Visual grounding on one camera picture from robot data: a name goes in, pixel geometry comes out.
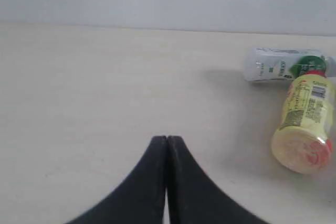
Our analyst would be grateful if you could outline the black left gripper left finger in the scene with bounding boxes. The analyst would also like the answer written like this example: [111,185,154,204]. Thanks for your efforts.
[69,136,167,224]

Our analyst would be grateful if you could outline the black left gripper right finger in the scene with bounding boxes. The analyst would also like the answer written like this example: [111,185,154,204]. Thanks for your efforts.
[167,136,265,224]

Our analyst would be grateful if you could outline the yellow bottle with red cap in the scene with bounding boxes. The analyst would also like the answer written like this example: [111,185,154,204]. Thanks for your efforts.
[271,56,335,174]

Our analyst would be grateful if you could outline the clear bottle with green label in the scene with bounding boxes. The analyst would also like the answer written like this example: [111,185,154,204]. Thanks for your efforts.
[243,48,335,81]

